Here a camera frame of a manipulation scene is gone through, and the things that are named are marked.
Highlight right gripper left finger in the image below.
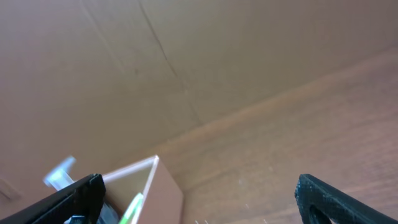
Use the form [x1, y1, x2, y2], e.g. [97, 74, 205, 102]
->
[1, 174, 106, 224]

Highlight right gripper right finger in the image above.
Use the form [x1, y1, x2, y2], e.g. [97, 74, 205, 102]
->
[295, 174, 395, 224]

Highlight clear foam soap pump bottle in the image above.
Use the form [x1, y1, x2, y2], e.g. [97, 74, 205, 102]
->
[43, 156, 120, 224]

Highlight green white toothbrush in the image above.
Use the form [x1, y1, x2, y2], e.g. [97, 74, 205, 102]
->
[119, 193, 144, 224]

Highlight white open cardboard box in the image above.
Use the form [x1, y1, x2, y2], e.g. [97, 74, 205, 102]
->
[103, 155, 183, 224]

